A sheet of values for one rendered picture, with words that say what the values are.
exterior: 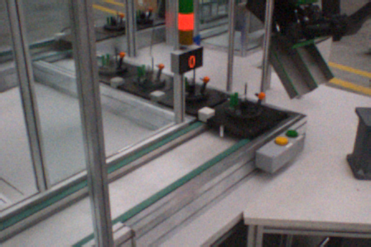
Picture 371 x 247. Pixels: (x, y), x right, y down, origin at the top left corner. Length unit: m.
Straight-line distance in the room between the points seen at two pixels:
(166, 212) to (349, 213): 0.56
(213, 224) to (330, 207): 0.36
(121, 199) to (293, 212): 0.51
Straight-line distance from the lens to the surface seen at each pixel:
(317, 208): 1.43
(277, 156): 1.47
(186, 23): 1.49
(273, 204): 1.42
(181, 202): 1.24
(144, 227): 1.16
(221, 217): 1.34
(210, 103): 1.79
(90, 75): 0.84
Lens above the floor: 1.68
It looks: 26 degrees down
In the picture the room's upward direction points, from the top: straight up
